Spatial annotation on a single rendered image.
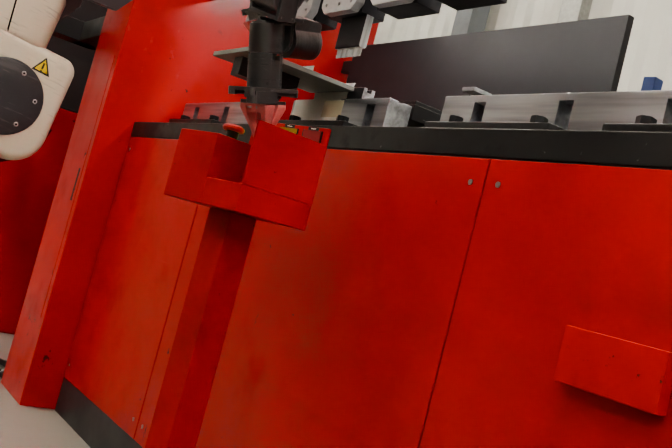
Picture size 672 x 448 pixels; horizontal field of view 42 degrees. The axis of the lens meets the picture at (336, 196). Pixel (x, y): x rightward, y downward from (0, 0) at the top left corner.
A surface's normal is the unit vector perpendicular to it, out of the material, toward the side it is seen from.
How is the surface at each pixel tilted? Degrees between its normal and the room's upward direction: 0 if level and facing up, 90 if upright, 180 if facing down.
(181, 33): 90
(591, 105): 90
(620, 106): 90
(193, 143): 90
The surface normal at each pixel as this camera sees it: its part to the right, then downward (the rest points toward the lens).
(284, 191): 0.71, 0.13
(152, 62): 0.54, 0.07
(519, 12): -0.65, -0.22
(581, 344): -0.81, -0.25
